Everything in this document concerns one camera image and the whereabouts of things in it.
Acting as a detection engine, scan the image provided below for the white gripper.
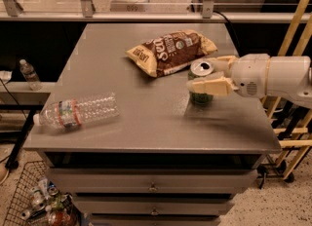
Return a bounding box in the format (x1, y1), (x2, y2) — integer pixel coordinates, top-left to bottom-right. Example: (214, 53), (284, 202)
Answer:
(186, 54), (269, 98)

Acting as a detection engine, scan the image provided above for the green soda can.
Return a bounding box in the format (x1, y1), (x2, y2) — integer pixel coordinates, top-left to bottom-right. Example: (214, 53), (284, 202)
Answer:
(188, 59), (214, 105)

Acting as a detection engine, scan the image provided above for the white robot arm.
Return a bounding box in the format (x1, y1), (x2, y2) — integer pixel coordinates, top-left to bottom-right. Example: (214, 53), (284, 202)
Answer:
(187, 54), (312, 108)

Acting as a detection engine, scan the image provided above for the brown chip bag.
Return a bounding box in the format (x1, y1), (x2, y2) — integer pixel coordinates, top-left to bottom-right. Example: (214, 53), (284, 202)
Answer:
(126, 29), (217, 78)

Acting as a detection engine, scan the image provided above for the grey drawer cabinet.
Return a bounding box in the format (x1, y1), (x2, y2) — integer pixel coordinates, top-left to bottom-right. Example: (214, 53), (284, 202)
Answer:
(25, 23), (280, 226)

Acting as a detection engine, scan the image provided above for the clear plastic bottle lying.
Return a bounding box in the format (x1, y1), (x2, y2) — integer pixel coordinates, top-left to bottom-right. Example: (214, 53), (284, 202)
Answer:
(33, 93), (119, 130)

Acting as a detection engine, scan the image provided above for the small upright water bottle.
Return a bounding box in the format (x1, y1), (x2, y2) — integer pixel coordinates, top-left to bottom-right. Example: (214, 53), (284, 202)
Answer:
(19, 59), (42, 91)

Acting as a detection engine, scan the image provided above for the grey side shelf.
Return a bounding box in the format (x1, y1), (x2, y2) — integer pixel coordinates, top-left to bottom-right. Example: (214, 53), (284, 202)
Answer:
(0, 82), (56, 170)

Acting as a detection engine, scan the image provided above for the metal railing beam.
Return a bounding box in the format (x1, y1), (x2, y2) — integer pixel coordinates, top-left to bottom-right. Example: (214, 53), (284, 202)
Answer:
(0, 0), (312, 23)

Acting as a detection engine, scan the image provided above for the black cable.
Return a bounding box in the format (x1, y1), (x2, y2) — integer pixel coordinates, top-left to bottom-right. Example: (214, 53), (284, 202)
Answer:
(213, 10), (243, 54)

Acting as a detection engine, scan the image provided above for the wire basket with trash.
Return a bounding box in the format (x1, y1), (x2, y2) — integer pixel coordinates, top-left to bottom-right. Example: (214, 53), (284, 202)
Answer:
(2, 161), (80, 226)

